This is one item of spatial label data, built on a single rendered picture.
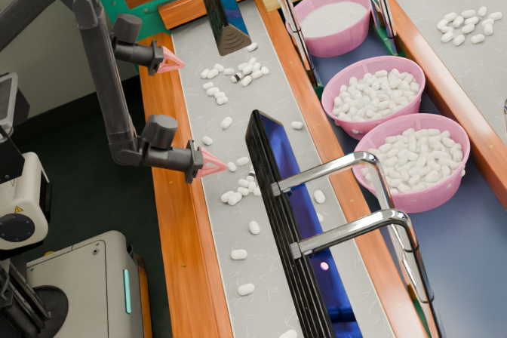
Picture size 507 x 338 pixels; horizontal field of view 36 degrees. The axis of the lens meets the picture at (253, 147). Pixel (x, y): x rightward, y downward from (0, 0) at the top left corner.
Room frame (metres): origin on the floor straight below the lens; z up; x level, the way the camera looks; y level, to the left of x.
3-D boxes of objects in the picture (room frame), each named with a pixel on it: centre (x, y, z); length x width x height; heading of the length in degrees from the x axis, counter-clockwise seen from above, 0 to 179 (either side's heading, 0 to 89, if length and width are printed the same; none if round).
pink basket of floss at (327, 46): (2.05, -0.37, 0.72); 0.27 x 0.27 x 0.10
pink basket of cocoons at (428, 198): (1.33, -0.32, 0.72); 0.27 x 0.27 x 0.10
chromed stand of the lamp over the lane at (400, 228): (0.92, -0.09, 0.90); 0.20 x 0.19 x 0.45; 176
